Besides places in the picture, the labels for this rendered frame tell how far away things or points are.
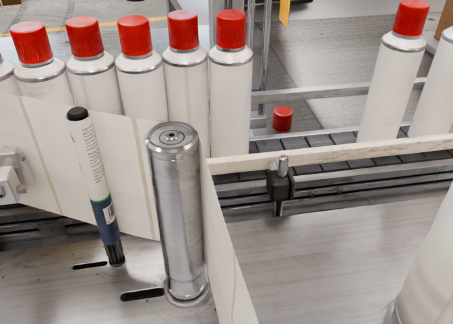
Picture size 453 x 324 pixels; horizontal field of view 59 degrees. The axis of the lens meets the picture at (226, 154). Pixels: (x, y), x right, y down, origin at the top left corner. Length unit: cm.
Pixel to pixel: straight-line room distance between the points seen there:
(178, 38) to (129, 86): 7
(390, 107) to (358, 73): 39
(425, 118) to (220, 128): 29
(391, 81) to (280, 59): 46
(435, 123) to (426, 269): 32
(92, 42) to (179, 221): 22
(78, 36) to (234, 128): 20
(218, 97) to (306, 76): 45
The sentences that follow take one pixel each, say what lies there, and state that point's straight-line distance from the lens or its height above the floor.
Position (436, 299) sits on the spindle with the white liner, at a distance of 34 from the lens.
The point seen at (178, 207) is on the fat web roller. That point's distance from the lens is 31.
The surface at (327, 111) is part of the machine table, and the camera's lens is 78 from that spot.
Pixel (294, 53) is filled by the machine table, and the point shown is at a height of 83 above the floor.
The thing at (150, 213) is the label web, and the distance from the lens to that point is 38.
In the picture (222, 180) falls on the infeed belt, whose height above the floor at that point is 88.
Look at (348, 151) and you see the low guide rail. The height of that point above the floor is 91.
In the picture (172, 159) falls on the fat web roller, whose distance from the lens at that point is 28.
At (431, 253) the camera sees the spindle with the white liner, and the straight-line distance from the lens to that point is 33.
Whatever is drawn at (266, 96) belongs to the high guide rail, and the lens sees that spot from 55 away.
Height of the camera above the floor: 123
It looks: 38 degrees down
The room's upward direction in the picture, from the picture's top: straight up
